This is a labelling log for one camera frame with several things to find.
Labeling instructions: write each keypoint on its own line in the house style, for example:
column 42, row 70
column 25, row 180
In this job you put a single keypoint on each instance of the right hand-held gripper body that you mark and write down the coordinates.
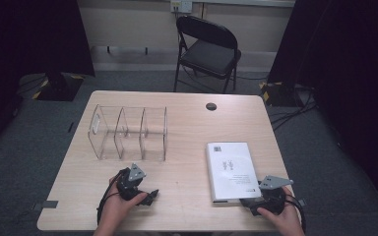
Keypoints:
column 272, row 198

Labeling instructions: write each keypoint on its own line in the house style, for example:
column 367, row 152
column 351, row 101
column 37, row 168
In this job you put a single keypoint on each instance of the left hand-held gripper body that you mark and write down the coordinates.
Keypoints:
column 129, row 187

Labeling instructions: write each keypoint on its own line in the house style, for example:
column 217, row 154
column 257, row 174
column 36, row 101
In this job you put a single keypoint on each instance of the white book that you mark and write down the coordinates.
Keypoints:
column 231, row 170

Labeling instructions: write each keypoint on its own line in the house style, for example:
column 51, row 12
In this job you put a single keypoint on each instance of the clear acrylic file rack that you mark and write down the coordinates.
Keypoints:
column 96, row 124

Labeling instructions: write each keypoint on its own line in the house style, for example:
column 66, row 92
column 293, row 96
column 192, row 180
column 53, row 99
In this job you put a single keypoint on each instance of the person's right hand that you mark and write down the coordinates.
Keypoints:
column 288, row 219

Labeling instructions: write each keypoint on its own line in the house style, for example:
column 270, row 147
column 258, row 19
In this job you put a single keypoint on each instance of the person's left hand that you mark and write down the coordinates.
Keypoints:
column 114, row 209

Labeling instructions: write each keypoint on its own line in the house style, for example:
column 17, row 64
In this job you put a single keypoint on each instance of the grey tape strip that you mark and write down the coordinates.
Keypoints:
column 47, row 205
column 302, row 202

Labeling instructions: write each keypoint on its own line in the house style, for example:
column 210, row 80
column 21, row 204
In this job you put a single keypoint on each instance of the black stand base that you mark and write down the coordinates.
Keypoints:
column 279, row 95
column 59, row 89

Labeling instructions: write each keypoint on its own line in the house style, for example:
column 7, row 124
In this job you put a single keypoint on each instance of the black folding chair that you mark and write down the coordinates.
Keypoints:
column 210, row 55

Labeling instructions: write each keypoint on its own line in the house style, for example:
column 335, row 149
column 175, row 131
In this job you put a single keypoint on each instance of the black curtain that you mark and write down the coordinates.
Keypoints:
column 357, row 65
column 29, row 39

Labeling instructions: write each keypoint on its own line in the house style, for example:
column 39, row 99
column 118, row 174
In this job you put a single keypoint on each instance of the white wall socket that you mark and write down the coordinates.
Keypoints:
column 185, row 6

